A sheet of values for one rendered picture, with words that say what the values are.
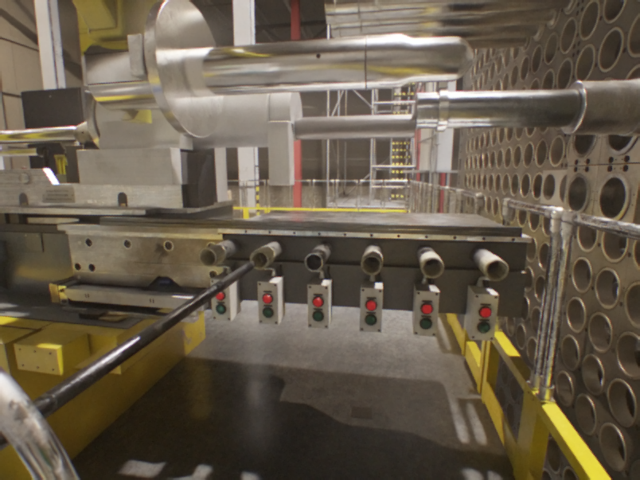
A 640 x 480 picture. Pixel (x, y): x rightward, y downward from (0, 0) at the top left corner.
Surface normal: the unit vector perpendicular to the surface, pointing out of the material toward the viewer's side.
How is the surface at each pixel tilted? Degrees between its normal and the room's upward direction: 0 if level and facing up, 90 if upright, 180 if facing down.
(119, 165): 90
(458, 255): 90
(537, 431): 90
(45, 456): 65
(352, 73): 124
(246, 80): 131
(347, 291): 90
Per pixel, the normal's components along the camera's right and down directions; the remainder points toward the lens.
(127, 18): 0.98, 0.04
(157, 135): -0.17, -0.20
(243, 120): -0.18, 0.41
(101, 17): -0.13, 0.81
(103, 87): -0.15, 0.66
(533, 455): -0.18, 0.18
